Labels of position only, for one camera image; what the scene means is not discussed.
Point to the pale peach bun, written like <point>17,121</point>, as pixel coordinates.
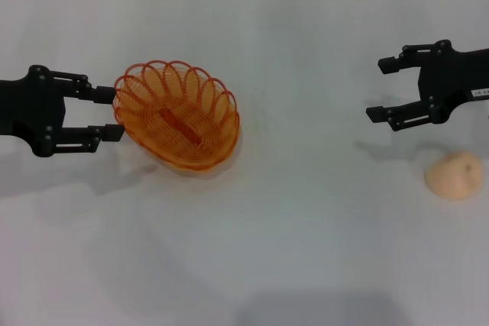
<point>454,177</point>

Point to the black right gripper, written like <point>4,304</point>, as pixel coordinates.
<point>454,78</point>

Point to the orange woven plastic basket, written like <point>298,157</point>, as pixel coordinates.
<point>179,139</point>

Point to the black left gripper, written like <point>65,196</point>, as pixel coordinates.
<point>30,108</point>

